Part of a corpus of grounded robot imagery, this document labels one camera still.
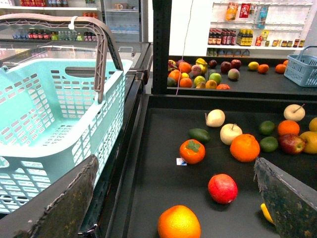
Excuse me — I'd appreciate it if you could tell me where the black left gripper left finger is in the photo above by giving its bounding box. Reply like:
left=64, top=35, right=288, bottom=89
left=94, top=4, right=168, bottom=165
left=0, top=155, right=99, bottom=238

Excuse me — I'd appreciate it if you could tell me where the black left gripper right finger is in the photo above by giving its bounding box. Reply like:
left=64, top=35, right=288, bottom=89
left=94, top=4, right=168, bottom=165
left=254, top=158, right=317, bottom=238

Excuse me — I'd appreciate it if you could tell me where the yellow lemon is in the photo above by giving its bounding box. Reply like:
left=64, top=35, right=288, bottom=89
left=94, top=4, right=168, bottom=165
left=261, top=203, right=274, bottom=225

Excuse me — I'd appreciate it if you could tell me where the light teal shopping basket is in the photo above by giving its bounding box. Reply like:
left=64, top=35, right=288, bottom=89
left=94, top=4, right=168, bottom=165
left=0, top=59, right=132, bottom=214

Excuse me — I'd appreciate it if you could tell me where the red striped apple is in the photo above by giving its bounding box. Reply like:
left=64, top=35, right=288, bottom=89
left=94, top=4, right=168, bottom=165
left=278, top=133, right=306, bottom=155

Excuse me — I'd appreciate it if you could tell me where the green lime lower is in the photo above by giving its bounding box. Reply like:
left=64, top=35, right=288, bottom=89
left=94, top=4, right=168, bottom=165
left=260, top=136, right=278, bottom=153

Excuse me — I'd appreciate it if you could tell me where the green lime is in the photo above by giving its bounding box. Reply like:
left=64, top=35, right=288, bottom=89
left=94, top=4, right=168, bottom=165
left=259, top=120, right=275, bottom=136
left=260, top=136, right=278, bottom=153

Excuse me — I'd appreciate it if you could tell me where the yellow orange apple front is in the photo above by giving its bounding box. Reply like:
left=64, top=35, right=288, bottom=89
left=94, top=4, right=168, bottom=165
left=300, top=131, right=317, bottom=154

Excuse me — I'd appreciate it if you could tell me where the yellow orange apple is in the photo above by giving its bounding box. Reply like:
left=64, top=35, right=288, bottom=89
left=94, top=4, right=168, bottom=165
left=309, top=117, right=317, bottom=132
left=300, top=131, right=317, bottom=154

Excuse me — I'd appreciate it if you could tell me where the red apple front left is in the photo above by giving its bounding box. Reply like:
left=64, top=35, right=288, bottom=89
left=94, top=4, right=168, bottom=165
left=208, top=174, right=238, bottom=204

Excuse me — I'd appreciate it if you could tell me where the large orange centre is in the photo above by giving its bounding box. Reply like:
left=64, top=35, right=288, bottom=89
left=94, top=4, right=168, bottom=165
left=230, top=134, right=260, bottom=163

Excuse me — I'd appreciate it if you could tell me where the large orange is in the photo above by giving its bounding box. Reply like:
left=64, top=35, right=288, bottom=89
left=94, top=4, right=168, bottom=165
left=230, top=134, right=260, bottom=163
left=158, top=205, right=201, bottom=238

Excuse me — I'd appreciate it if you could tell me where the small orange tangerine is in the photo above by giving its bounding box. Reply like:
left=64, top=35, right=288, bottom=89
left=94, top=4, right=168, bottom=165
left=277, top=119, right=300, bottom=136

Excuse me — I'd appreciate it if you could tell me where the green lime upper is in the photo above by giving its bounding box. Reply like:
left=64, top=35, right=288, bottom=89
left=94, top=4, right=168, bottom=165
left=259, top=120, right=275, bottom=136

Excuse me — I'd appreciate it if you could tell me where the yellow orange apple back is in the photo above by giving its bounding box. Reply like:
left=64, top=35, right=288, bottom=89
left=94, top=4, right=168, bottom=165
left=309, top=117, right=317, bottom=132

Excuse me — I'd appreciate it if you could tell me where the white pear with stem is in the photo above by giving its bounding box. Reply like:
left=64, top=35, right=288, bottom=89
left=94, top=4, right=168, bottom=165
left=283, top=104, right=306, bottom=122

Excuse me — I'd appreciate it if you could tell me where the white pear middle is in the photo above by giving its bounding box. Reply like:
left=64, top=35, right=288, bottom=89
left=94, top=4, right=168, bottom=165
left=220, top=123, right=243, bottom=145

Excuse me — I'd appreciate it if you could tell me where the black front display tray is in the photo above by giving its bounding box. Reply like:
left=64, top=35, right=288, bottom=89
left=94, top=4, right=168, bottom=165
left=99, top=94, right=317, bottom=238

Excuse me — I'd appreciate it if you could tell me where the black display tray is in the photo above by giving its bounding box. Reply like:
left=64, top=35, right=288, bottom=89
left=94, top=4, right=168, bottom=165
left=152, top=57, right=317, bottom=101
left=99, top=94, right=317, bottom=238

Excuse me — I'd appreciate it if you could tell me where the orange persimmon with green calyx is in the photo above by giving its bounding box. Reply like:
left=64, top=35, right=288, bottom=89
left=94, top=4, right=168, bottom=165
left=179, top=139, right=206, bottom=165

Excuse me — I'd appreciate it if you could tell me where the large orange front left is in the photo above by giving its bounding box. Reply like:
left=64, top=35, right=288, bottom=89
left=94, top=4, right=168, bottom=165
left=158, top=205, right=201, bottom=238

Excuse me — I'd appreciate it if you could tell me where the white pear left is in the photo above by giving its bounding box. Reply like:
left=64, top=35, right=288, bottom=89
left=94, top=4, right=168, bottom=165
left=205, top=109, right=225, bottom=127

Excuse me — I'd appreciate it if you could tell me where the dark green avocado left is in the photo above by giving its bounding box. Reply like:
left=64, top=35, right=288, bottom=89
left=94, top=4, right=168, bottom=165
left=188, top=128, right=211, bottom=144

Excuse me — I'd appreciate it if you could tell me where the white price tag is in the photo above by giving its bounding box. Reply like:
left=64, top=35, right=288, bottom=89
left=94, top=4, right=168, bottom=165
left=176, top=158, right=187, bottom=166

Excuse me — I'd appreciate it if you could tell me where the black back display tray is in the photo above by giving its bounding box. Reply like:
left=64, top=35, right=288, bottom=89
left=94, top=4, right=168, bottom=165
left=152, top=57, right=317, bottom=101

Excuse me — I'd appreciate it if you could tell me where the small blue basket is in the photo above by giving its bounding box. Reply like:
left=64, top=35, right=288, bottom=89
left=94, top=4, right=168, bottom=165
left=284, top=46, right=317, bottom=87

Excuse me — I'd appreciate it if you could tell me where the glass top freezer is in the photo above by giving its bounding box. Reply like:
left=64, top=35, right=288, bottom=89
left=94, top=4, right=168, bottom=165
left=0, top=39, right=153, bottom=94

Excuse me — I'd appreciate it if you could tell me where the white wall shelf unit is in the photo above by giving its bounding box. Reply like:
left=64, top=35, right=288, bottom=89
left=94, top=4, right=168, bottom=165
left=204, top=0, right=317, bottom=56

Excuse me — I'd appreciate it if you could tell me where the black shelf upright post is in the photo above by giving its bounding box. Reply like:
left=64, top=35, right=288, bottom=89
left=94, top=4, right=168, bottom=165
left=152, top=0, right=172, bottom=94

